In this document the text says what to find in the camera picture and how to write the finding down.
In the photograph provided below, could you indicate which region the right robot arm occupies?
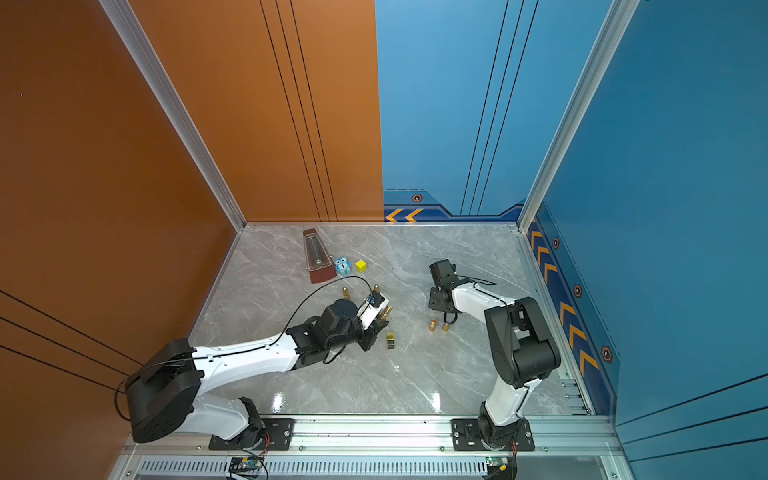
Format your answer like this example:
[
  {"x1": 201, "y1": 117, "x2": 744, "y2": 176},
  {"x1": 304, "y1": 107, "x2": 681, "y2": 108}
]
[{"x1": 428, "y1": 259, "x2": 561, "y2": 452}]

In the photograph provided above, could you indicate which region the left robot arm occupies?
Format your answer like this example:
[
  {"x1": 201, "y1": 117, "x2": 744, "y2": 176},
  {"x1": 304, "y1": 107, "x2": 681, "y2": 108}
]
[{"x1": 123, "y1": 291, "x2": 391, "y2": 449}]

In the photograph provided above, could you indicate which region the blue owl toy cube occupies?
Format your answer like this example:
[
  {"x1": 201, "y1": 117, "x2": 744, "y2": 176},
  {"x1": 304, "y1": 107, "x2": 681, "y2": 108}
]
[{"x1": 334, "y1": 257, "x2": 351, "y2": 276}]

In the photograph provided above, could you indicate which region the dark red metronome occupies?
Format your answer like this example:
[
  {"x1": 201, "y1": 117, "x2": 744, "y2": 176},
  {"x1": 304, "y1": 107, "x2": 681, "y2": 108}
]
[{"x1": 302, "y1": 228, "x2": 337, "y2": 284}]

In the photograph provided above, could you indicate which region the right green circuit board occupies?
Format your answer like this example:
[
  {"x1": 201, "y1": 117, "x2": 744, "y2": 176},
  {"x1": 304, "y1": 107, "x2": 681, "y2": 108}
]
[{"x1": 484, "y1": 457, "x2": 518, "y2": 480}]

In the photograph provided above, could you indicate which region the green circuit board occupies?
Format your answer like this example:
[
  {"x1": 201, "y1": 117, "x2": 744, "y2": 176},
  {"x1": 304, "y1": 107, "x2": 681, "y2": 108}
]
[
  {"x1": 227, "y1": 456, "x2": 269, "y2": 480},
  {"x1": 484, "y1": 457, "x2": 518, "y2": 480}
]

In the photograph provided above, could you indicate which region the left green circuit board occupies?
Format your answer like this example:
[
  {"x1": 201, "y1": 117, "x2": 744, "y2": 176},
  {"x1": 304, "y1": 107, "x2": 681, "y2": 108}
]
[{"x1": 227, "y1": 456, "x2": 269, "y2": 480}]

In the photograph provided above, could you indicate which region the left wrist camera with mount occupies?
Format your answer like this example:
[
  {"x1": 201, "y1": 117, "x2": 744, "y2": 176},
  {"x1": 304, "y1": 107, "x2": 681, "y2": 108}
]
[{"x1": 357, "y1": 290, "x2": 389, "y2": 330}]

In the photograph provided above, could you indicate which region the right camera black cable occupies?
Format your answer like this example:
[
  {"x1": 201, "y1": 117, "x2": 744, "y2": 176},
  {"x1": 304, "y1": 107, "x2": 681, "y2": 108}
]
[{"x1": 441, "y1": 273, "x2": 499, "y2": 325}]

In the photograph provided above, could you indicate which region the camera black cable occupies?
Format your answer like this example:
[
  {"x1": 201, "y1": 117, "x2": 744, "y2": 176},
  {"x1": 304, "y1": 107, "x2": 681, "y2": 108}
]
[
  {"x1": 113, "y1": 274, "x2": 376, "y2": 421},
  {"x1": 441, "y1": 273, "x2": 499, "y2": 325}
]

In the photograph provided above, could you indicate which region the left camera black cable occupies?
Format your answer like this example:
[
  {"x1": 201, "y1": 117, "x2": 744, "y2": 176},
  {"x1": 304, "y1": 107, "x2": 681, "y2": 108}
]
[{"x1": 113, "y1": 274, "x2": 376, "y2": 421}]

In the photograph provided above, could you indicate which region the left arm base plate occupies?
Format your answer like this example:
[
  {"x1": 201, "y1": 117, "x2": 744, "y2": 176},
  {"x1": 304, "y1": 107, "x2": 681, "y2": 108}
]
[{"x1": 208, "y1": 417, "x2": 295, "y2": 453}]

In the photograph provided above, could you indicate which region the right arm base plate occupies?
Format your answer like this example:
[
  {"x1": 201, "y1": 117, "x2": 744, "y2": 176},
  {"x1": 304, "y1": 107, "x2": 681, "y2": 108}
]
[{"x1": 451, "y1": 417, "x2": 536, "y2": 452}]

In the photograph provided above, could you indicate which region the front aluminium rail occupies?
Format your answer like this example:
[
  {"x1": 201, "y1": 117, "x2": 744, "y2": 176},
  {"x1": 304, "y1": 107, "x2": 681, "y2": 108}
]
[{"x1": 111, "y1": 415, "x2": 633, "y2": 479}]

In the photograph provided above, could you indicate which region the right aluminium corner post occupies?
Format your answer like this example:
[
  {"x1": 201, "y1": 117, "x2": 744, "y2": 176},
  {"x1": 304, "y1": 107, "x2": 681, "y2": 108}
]
[{"x1": 517, "y1": 0, "x2": 640, "y2": 233}]

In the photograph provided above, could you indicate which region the aluminium corner post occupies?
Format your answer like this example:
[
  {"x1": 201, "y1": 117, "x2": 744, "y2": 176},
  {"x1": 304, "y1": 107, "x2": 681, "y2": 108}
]
[
  {"x1": 517, "y1": 0, "x2": 640, "y2": 233},
  {"x1": 100, "y1": 0, "x2": 247, "y2": 232}
]

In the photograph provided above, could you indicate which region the left aluminium corner post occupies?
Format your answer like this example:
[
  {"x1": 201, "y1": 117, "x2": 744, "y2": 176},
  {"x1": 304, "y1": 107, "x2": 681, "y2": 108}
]
[{"x1": 100, "y1": 0, "x2": 247, "y2": 232}]

